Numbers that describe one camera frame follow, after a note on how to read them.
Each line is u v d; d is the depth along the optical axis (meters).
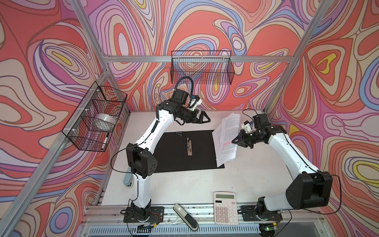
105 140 0.73
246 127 0.77
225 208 0.74
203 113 0.70
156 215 0.73
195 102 0.68
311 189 0.41
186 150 0.96
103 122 0.70
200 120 0.69
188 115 0.69
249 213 0.73
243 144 0.72
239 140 0.71
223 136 0.89
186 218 0.69
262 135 0.59
